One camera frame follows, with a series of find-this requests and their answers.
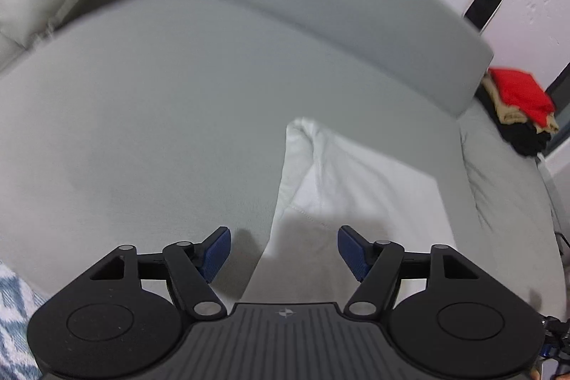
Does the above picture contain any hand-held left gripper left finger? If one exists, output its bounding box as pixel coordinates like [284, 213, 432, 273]
[88, 225, 233, 321]

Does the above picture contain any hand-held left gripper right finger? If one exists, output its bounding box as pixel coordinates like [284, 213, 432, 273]
[337, 224, 482, 319]

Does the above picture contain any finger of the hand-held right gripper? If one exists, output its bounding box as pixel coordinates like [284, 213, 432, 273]
[537, 314, 570, 363]

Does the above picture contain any white T-shirt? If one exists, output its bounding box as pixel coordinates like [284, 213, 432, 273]
[243, 116, 456, 306]

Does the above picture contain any grey sofa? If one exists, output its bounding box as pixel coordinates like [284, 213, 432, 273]
[0, 0, 570, 321]

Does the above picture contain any black garment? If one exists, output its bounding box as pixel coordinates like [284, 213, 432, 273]
[473, 87, 554, 159]

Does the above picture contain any tan garment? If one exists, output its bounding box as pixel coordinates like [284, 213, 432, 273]
[482, 76, 560, 137]

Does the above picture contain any blue white patterned cloth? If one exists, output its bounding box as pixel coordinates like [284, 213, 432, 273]
[0, 259, 53, 380]

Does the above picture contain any red garment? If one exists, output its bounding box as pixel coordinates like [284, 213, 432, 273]
[488, 68, 556, 128]

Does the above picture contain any dark window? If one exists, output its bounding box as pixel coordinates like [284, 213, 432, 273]
[544, 62, 570, 155]

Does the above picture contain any white-framed phone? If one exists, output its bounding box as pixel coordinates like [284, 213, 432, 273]
[462, 0, 505, 35]

